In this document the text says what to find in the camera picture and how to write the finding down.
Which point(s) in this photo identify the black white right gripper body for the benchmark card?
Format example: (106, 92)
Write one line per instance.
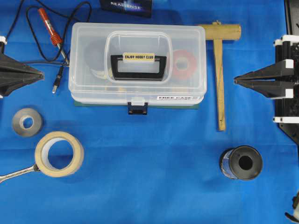
(287, 53)

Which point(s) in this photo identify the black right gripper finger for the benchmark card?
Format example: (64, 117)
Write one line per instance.
(280, 69)
(270, 89)

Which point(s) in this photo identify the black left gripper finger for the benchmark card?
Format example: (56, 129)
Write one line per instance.
(8, 85)
(8, 64)

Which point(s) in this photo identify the clear plastic tool box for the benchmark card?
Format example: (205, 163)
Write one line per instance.
(90, 76)

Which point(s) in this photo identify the green mat under box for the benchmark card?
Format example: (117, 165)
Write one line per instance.
(79, 104)

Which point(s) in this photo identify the dark RealSense box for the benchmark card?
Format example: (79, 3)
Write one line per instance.
(141, 8)

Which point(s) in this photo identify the grey tape roll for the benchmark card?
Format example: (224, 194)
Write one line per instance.
(27, 122)

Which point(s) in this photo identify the wooden mallet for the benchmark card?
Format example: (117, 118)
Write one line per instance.
(218, 32)

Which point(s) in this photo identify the beige masking tape roll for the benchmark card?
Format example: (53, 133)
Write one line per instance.
(59, 154)

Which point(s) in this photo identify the steel wrench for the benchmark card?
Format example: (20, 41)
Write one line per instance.
(33, 168)

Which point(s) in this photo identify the red tape roll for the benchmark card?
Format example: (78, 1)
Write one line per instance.
(184, 64)

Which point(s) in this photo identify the black white object corner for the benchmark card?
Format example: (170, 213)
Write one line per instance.
(295, 205)

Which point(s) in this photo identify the blue table cloth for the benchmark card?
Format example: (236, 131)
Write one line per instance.
(161, 168)

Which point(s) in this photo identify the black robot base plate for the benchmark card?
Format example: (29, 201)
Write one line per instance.
(292, 16)

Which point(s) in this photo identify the orange handled soldering iron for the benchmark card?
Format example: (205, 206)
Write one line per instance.
(54, 36)

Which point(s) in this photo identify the black wire spool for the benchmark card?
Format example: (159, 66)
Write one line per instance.
(241, 163)

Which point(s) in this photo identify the black tool box handle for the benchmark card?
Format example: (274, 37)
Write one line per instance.
(141, 76)

